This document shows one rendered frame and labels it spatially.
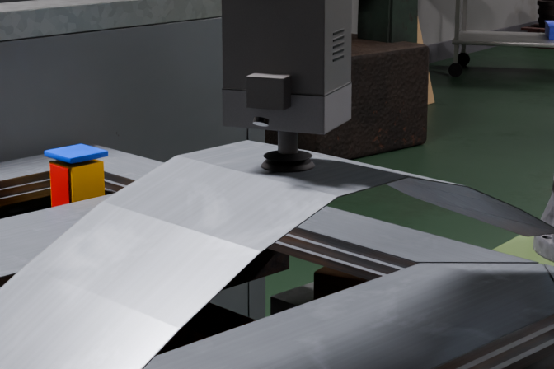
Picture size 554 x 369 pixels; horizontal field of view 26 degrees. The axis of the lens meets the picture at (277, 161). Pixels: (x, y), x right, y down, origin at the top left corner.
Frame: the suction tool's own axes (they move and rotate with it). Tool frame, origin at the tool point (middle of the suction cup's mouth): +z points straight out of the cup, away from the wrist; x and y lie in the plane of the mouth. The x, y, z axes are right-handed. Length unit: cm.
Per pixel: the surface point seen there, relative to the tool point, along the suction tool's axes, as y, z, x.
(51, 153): -50, 12, 42
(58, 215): -41, 16, 30
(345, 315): 0.7, 15.8, 12.4
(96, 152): -44, 11, 45
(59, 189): -49, 16, 42
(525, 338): 16.7, 16.8, 15.5
